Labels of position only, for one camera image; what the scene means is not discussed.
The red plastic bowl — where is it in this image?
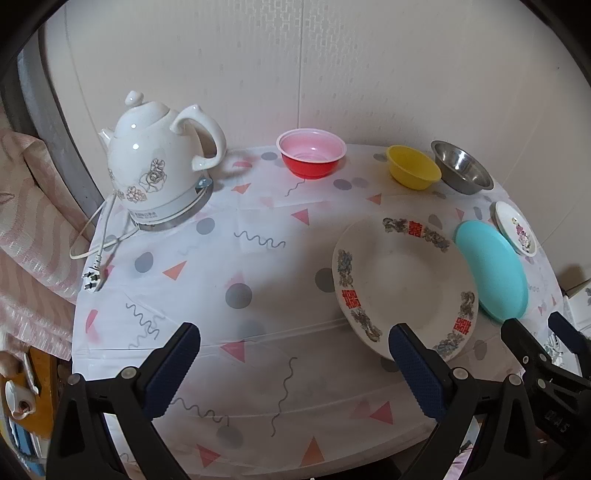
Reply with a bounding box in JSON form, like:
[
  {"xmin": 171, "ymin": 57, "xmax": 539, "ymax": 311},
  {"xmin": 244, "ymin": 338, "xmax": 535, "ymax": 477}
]
[{"xmin": 277, "ymin": 129, "xmax": 347, "ymax": 180}]

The silver kettle base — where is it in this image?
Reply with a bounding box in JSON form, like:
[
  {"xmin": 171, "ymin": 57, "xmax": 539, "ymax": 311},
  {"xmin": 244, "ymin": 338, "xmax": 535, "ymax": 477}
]
[{"xmin": 130, "ymin": 175, "xmax": 214, "ymax": 233}]

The white power cord with plug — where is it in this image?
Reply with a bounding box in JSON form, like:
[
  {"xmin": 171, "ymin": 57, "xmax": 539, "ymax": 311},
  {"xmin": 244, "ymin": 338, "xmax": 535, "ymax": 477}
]
[{"xmin": 69, "ymin": 191, "xmax": 136, "ymax": 294}]

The stainless steel bowl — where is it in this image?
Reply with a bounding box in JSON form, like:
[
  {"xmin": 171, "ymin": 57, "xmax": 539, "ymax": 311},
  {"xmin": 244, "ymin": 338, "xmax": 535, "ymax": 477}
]
[{"xmin": 430, "ymin": 140, "xmax": 495, "ymax": 193}]

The white floral ceramic kettle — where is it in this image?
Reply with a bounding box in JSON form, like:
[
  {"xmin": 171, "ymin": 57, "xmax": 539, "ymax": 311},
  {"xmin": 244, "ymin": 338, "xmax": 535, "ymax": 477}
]
[{"xmin": 98, "ymin": 91, "xmax": 227, "ymax": 222}]

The yellow plastic bowl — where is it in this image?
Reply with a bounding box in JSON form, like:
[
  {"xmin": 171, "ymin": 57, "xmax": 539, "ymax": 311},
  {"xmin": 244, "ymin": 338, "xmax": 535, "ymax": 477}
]
[{"xmin": 386, "ymin": 145, "xmax": 443, "ymax": 191}]

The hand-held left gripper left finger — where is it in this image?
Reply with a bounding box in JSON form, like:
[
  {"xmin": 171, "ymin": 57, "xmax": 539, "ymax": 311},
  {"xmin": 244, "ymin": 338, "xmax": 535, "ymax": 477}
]
[{"xmin": 46, "ymin": 322, "xmax": 201, "ymax": 480}]

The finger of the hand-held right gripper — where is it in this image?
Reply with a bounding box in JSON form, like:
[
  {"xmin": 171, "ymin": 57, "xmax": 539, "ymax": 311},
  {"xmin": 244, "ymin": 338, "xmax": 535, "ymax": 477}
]
[
  {"xmin": 549, "ymin": 311, "xmax": 591, "ymax": 370},
  {"xmin": 501, "ymin": 318, "xmax": 555, "ymax": 384}
]

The white patterned tablecloth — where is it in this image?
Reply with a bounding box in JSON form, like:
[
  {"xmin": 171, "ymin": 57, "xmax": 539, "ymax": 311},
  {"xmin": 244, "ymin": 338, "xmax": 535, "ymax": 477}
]
[{"xmin": 69, "ymin": 143, "xmax": 573, "ymax": 477}]

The white ceramic cup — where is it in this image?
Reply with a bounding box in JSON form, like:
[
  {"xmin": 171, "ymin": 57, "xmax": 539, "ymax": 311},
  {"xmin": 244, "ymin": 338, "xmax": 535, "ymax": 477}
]
[{"xmin": 4, "ymin": 378, "xmax": 40, "ymax": 421}]

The small floral white plate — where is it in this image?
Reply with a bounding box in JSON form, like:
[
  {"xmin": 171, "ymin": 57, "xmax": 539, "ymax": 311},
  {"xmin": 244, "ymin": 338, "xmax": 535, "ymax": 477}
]
[{"xmin": 495, "ymin": 201, "xmax": 539, "ymax": 257}]

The white box with grey print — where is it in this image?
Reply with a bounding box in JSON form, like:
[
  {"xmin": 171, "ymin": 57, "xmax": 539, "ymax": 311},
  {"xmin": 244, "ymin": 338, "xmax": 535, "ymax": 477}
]
[{"xmin": 560, "ymin": 279, "xmax": 591, "ymax": 326}]

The teal plastic plate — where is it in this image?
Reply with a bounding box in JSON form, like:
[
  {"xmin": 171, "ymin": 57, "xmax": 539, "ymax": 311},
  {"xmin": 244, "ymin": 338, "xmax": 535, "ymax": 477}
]
[{"xmin": 452, "ymin": 220, "xmax": 528, "ymax": 324}]

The grey door frame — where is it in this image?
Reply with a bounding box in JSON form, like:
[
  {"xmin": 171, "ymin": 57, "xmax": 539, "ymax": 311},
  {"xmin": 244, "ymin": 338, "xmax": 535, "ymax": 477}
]
[{"xmin": 16, "ymin": 44, "xmax": 108, "ymax": 217}]

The pink striped cloth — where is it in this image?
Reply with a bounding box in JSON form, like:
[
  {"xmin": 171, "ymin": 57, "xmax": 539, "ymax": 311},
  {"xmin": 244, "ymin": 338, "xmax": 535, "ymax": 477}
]
[{"xmin": 0, "ymin": 129, "xmax": 99, "ymax": 361}]

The large white patterned plate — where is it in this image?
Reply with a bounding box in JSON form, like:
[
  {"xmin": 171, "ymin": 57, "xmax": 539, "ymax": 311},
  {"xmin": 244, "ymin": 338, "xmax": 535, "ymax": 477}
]
[{"xmin": 332, "ymin": 217, "xmax": 479, "ymax": 363}]

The wooden furniture piece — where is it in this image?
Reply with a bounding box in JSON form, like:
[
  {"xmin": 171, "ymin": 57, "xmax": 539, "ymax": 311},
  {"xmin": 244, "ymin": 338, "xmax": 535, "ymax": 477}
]
[{"xmin": 25, "ymin": 344, "xmax": 63, "ymax": 437}]

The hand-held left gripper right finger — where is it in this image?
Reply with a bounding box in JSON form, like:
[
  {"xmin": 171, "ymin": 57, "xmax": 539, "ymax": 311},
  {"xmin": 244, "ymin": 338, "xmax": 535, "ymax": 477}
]
[{"xmin": 387, "ymin": 322, "xmax": 546, "ymax": 480}]

